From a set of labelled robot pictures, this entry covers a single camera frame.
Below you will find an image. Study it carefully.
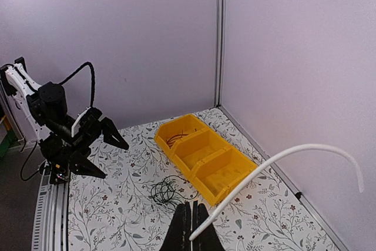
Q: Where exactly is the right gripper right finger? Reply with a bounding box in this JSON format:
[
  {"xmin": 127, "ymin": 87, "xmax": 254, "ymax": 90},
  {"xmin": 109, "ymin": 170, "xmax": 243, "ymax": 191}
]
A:
[{"xmin": 192, "ymin": 202, "xmax": 226, "ymax": 251}]

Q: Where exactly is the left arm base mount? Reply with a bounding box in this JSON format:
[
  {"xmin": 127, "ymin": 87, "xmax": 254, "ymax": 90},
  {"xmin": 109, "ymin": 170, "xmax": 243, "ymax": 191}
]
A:
[{"xmin": 38, "ymin": 157, "xmax": 70, "ymax": 185}]

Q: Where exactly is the aluminium front rail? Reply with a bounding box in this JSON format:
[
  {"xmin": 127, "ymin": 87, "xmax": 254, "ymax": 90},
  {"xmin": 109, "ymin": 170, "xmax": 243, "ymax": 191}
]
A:
[{"xmin": 31, "ymin": 162, "xmax": 69, "ymax": 250}]

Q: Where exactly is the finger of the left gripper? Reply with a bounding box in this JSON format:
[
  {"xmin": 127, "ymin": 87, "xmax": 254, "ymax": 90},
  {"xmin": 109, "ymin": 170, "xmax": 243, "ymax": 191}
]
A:
[{"xmin": 69, "ymin": 151, "xmax": 106, "ymax": 179}]

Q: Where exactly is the white cable tube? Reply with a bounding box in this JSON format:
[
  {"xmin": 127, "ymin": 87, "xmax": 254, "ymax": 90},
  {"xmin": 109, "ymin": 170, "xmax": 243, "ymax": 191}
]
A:
[{"xmin": 189, "ymin": 143, "xmax": 364, "ymax": 242}]

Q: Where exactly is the dark cable bundle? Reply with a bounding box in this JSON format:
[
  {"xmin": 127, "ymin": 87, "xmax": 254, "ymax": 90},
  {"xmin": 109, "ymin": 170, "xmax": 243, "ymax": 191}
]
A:
[{"xmin": 150, "ymin": 174, "xmax": 200, "ymax": 208}]

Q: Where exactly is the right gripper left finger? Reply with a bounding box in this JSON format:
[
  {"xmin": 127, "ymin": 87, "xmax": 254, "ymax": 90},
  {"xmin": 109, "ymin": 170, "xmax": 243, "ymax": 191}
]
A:
[{"xmin": 160, "ymin": 202, "xmax": 190, "ymax": 251}]

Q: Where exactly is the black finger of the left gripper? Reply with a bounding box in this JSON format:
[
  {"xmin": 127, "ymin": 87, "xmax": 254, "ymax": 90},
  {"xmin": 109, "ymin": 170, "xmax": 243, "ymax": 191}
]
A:
[{"xmin": 101, "ymin": 118, "xmax": 129, "ymax": 150}]

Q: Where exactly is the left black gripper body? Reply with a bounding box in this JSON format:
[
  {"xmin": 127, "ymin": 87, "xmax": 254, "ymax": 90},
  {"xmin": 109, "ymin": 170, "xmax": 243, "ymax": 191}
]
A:
[{"xmin": 68, "ymin": 107, "xmax": 102, "ymax": 151}]

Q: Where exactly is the left aluminium frame post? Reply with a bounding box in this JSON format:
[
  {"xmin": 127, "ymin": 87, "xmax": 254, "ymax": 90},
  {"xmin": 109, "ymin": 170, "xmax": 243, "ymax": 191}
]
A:
[{"xmin": 214, "ymin": 0, "xmax": 226, "ymax": 108}]

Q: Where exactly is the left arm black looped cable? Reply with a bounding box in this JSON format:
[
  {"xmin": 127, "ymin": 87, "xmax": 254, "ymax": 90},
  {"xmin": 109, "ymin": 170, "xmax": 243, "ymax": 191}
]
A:
[{"xmin": 58, "ymin": 61, "xmax": 98, "ymax": 111}]

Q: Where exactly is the red brown cable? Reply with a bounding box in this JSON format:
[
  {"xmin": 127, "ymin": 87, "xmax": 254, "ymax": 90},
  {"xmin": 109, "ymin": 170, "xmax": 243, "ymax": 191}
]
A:
[{"xmin": 164, "ymin": 127, "xmax": 197, "ymax": 148}]

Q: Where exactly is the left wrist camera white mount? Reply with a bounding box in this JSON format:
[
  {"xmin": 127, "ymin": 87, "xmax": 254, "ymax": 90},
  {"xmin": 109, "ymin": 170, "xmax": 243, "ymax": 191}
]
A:
[{"xmin": 1, "ymin": 57, "xmax": 41, "ymax": 140}]

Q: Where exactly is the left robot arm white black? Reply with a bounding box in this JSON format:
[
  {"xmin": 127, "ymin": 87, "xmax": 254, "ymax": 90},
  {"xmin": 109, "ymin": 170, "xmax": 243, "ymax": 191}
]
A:
[{"xmin": 1, "ymin": 57, "xmax": 129, "ymax": 185}]

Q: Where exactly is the yellow bin left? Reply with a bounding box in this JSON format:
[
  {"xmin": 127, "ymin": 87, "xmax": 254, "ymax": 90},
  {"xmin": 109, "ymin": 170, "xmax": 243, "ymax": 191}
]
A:
[{"xmin": 154, "ymin": 114, "xmax": 207, "ymax": 157}]

